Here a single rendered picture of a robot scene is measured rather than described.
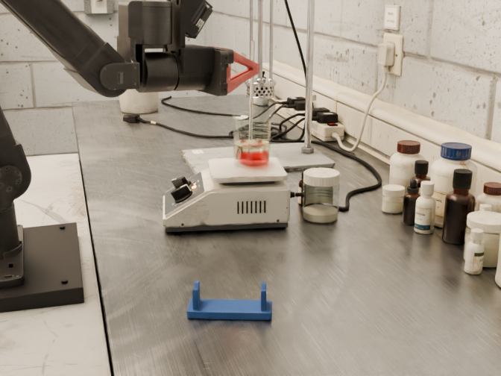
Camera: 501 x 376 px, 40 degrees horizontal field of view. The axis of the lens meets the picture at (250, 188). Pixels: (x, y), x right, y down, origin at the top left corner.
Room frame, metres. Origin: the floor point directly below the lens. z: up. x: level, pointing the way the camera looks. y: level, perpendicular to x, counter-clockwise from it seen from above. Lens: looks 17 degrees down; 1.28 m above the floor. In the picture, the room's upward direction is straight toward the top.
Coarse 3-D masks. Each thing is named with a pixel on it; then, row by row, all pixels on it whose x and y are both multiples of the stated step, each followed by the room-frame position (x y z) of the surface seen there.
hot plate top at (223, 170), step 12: (216, 168) 1.07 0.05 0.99; (228, 168) 1.07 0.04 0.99; (240, 168) 1.07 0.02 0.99; (264, 168) 1.07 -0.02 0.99; (276, 168) 1.07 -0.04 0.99; (216, 180) 1.02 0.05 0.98; (228, 180) 1.02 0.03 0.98; (240, 180) 1.02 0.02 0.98; (252, 180) 1.02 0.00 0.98; (264, 180) 1.03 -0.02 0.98; (276, 180) 1.03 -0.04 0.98
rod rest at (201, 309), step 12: (264, 288) 0.74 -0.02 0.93; (192, 300) 0.73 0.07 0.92; (204, 300) 0.76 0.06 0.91; (216, 300) 0.76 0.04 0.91; (228, 300) 0.76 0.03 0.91; (240, 300) 0.76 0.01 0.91; (252, 300) 0.76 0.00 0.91; (264, 300) 0.73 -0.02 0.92; (192, 312) 0.73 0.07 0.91; (204, 312) 0.73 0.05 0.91; (216, 312) 0.73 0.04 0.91; (228, 312) 0.73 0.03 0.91; (240, 312) 0.73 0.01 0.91; (252, 312) 0.73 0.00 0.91; (264, 312) 0.73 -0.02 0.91
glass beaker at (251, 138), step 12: (240, 120) 1.07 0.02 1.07; (252, 120) 1.07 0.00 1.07; (264, 120) 1.08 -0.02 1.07; (240, 132) 1.08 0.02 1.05; (252, 132) 1.07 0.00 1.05; (264, 132) 1.08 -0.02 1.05; (240, 144) 1.08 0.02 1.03; (252, 144) 1.07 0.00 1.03; (264, 144) 1.08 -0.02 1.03; (240, 156) 1.08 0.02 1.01; (252, 156) 1.07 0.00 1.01; (264, 156) 1.08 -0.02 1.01; (252, 168) 1.07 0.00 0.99
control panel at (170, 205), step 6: (198, 174) 1.12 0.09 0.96; (192, 180) 1.11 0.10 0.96; (198, 180) 1.09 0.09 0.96; (192, 186) 1.08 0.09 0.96; (198, 186) 1.06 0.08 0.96; (168, 192) 1.11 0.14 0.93; (192, 192) 1.04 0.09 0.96; (198, 192) 1.03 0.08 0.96; (168, 198) 1.08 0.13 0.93; (192, 198) 1.01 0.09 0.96; (168, 204) 1.05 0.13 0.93; (174, 204) 1.03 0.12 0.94; (180, 204) 1.02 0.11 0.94; (168, 210) 1.02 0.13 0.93
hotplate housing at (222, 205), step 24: (216, 192) 1.01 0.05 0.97; (240, 192) 1.02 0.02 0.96; (264, 192) 1.02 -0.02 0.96; (288, 192) 1.03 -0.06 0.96; (168, 216) 1.01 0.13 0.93; (192, 216) 1.01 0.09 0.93; (216, 216) 1.01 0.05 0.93; (240, 216) 1.02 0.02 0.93; (264, 216) 1.02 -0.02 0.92; (288, 216) 1.03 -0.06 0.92
